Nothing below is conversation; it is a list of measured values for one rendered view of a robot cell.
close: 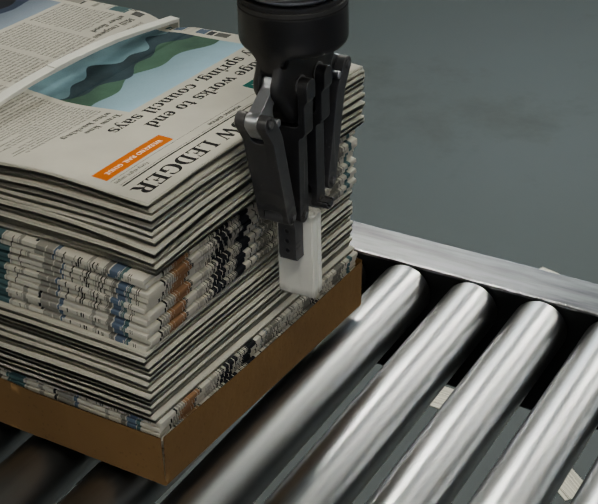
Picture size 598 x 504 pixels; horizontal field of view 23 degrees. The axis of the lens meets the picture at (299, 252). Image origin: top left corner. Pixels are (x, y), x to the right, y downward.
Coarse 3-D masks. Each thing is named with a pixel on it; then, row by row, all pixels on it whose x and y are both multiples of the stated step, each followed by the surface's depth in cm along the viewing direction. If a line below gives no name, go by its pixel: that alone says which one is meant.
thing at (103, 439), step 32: (352, 288) 122; (320, 320) 118; (288, 352) 115; (0, 384) 108; (224, 384) 107; (256, 384) 111; (0, 416) 110; (32, 416) 108; (64, 416) 106; (96, 416) 104; (192, 416) 104; (224, 416) 108; (96, 448) 106; (128, 448) 104; (160, 448) 102; (192, 448) 105; (160, 480) 103
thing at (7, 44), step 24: (0, 0) 126; (24, 0) 126; (48, 0) 126; (72, 0) 126; (0, 24) 120; (24, 24) 121; (48, 24) 121; (72, 24) 120; (96, 24) 120; (0, 48) 116; (24, 48) 116; (48, 48) 116; (0, 72) 112
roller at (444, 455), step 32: (512, 320) 125; (544, 320) 124; (512, 352) 120; (544, 352) 122; (480, 384) 116; (512, 384) 117; (448, 416) 112; (480, 416) 113; (416, 448) 109; (448, 448) 109; (480, 448) 112; (384, 480) 107; (416, 480) 105; (448, 480) 107
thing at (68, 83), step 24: (120, 24) 120; (72, 48) 116; (120, 48) 116; (144, 48) 116; (24, 72) 112; (72, 72) 112; (96, 72) 112; (24, 96) 108; (48, 96) 109; (72, 96) 109; (0, 120) 105; (24, 120) 105
